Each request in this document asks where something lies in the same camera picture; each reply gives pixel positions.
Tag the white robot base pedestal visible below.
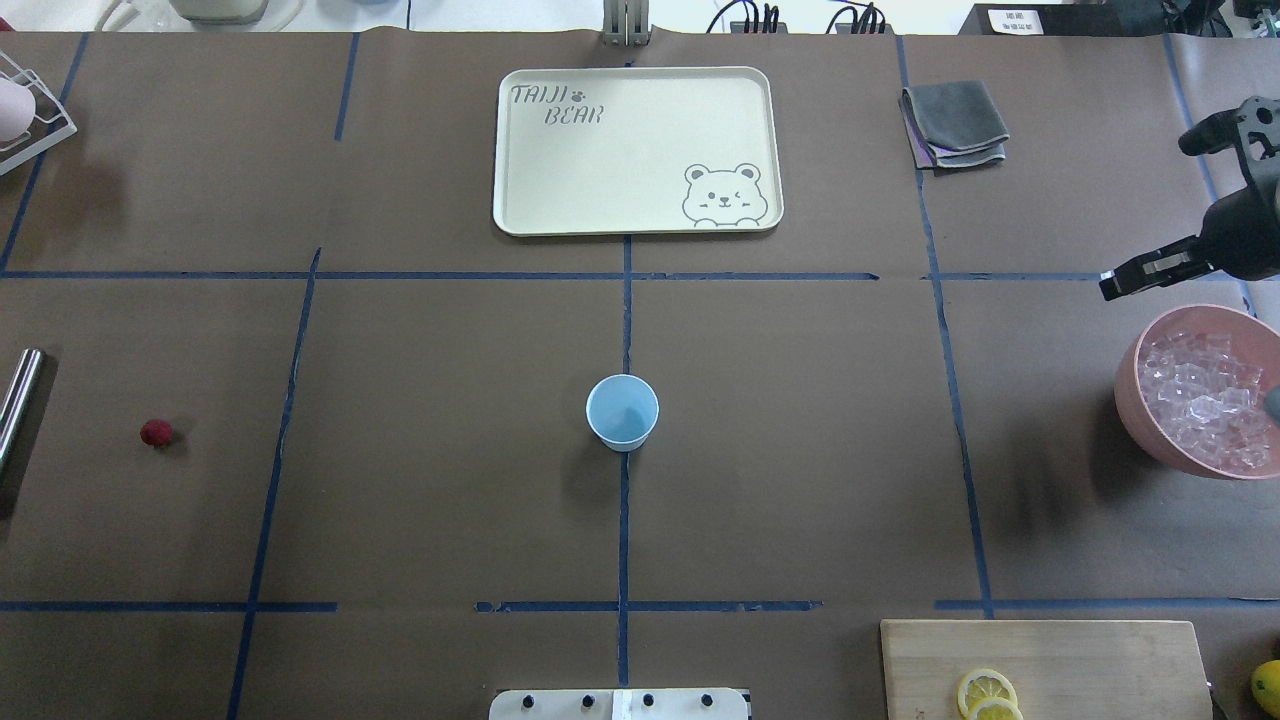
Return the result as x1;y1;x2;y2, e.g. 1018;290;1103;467
488;687;753;719

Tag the whole yellow lemon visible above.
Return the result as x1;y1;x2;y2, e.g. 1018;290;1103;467
1249;659;1280;719

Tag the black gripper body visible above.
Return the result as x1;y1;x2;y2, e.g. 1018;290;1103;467
1198;96;1279;281

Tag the light blue plastic cup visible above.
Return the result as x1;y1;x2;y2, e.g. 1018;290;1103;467
585;374;660;454

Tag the pink cup on rack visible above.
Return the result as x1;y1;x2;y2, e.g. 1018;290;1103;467
0;77;36;143

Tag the lemon slices row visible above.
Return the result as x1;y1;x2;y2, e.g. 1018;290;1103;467
955;667;1024;719

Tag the white wire cup rack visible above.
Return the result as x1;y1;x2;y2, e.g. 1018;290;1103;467
1;53;78;176

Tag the folded grey cloth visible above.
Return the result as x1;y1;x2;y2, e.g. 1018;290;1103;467
899;79;1010;170

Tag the aluminium frame post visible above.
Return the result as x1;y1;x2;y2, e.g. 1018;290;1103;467
602;0;652;47

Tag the steel muddler black tip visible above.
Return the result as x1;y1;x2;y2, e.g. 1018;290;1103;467
1;347;46;471

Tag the red strawberry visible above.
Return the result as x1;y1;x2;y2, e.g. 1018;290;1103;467
140;418;175;448

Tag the pink bowl of ice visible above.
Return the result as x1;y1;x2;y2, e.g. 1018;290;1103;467
1114;304;1279;480

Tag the wooden cutting board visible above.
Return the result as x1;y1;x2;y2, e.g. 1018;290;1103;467
879;619;1213;719

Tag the cream bear serving tray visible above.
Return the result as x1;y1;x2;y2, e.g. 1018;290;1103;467
492;67;785;237

